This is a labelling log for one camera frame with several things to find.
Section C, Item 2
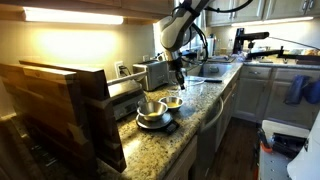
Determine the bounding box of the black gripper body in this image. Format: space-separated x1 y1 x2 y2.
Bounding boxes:
165 50 183 79

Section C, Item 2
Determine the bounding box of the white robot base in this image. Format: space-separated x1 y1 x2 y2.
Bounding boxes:
287 111 320 180

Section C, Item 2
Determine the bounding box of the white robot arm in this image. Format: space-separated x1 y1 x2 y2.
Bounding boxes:
159 0 253 90

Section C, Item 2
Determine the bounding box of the steel bowl with yellow grains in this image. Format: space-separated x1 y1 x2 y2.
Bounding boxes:
160 96 183 112

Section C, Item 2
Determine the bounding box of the steel bowl on scale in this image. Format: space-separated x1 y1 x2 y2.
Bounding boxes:
137 101 168 121

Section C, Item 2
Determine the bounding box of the black round kitchen scale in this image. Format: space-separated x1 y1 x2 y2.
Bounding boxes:
136 113 180 134

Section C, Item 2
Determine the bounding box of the stainless steel toaster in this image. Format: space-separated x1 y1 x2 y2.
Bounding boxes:
133 60 168 91

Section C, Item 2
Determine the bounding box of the black knife on counter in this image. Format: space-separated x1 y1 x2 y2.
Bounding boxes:
204 79 222 83

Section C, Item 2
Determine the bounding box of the silver panini grill press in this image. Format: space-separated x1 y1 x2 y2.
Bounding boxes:
107 72 146 120

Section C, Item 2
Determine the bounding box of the dark wooden cutting board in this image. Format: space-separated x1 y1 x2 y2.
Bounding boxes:
20 60 127 172

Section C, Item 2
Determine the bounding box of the white cart with tools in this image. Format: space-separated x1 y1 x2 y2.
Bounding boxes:
257 120 309 180

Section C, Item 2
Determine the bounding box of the blue hanging towel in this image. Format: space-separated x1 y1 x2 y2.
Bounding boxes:
284 75 310 105

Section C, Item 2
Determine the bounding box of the large wooden cutting board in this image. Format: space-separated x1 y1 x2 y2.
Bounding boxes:
0 64 98 180

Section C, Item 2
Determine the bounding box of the under-cabinet light bar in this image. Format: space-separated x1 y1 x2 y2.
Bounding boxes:
23 7 124 25

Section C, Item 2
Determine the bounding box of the white wall outlet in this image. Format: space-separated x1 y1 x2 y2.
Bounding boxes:
114 61 123 78

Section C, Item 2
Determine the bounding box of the black camera stand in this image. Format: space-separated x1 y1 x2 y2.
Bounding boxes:
233 27 320 63

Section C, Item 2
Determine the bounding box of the dishwasher with handle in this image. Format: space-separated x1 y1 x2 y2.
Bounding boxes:
194 98 224 180

